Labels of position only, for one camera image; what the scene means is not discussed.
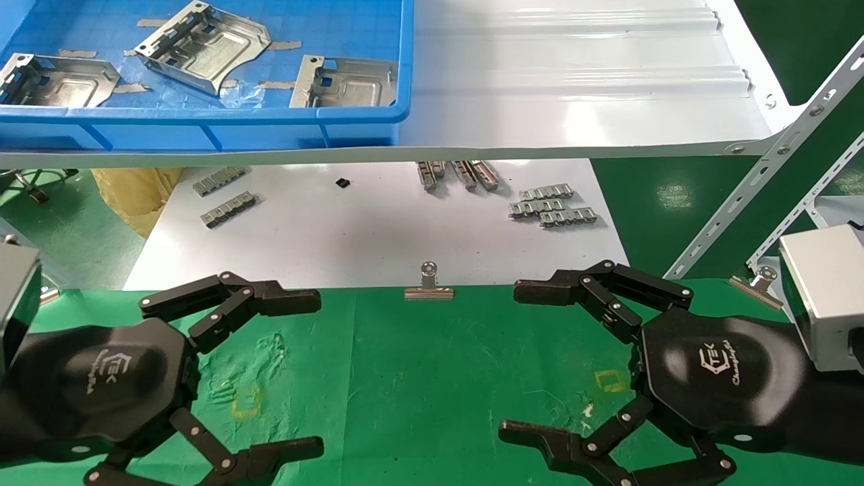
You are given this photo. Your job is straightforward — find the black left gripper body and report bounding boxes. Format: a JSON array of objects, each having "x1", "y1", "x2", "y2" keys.
[{"x1": 0, "y1": 317, "x2": 200, "y2": 466}]

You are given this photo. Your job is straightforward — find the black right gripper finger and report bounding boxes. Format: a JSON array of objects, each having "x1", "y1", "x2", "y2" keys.
[
  {"x1": 513, "y1": 260, "x2": 695, "y2": 345},
  {"x1": 498, "y1": 395, "x2": 736, "y2": 486}
]

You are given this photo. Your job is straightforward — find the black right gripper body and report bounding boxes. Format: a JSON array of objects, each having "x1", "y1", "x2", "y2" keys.
[{"x1": 634, "y1": 312, "x2": 864, "y2": 466}]

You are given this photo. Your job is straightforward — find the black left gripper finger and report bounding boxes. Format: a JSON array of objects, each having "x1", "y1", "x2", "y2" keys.
[
  {"x1": 140, "y1": 271, "x2": 322, "y2": 353},
  {"x1": 84, "y1": 407, "x2": 325, "y2": 486}
]

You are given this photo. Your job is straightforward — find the stamped metal bracket part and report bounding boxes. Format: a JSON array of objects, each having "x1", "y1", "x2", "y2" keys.
[
  {"x1": 0, "y1": 53, "x2": 122, "y2": 109},
  {"x1": 134, "y1": 0, "x2": 272, "y2": 97},
  {"x1": 290, "y1": 55, "x2": 399, "y2": 109}
]

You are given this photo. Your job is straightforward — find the green table cloth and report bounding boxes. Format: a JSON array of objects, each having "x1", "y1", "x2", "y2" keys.
[{"x1": 0, "y1": 277, "x2": 864, "y2": 486}]

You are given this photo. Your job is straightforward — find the yellow plastic bag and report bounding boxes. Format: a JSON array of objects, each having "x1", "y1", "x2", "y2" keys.
[{"x1": 90, "y1": 167, "x2": 184, "y2": 239}]

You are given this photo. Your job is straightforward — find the white metal shelf board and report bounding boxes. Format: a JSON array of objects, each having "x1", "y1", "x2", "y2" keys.
[{"x1": 0, "y1": 0, "x2": 808, "y2": 169}]

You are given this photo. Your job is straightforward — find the blue plastic bin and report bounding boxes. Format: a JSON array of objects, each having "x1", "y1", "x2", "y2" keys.
[{"x1": 0, "y1": 0, "x2": 414, "y2": 153}]

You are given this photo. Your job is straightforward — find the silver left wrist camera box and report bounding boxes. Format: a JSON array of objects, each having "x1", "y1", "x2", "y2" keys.
[{"x1": 0, "y1": 240, "x2": 43, "y2": 375}]

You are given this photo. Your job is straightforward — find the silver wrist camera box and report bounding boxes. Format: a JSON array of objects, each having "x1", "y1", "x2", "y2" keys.
[
  {"x1": 0, "y1": 240, "x2": 43, "y2": 375},
  {"x1": 778, "y1": 224, "x2": 864, "y2": 374}
]

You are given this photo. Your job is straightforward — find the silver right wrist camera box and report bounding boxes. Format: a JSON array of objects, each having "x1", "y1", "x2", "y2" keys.
[{"x1": 778, "y1": 224, "x2": 864, "y2": 374}]

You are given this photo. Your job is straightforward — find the white perforated shelf post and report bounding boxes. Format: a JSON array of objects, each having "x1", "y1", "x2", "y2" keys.
[
  {"x1": 664, "y1": 37, "x2": 864, "y2": 281},
  {"x1": 746, "y1": 132, "x2": 864, "y2": 271}
]

